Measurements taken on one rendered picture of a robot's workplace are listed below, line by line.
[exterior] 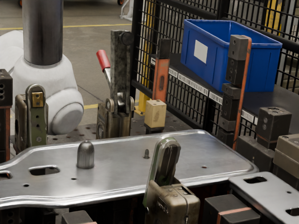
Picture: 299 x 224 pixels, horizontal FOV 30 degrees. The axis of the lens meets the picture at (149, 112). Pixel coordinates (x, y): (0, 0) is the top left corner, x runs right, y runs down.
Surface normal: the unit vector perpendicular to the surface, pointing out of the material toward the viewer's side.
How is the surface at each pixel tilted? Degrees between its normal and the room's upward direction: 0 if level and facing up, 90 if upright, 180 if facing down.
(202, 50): 90
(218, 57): 90
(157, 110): 90
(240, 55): 90
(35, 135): 78
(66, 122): 108
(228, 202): 0
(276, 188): 0
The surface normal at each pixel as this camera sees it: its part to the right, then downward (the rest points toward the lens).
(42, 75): 0.18, -0.06
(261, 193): 0.09, -0.94
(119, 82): 0.45, 0.19
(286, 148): -0.89, 0.05
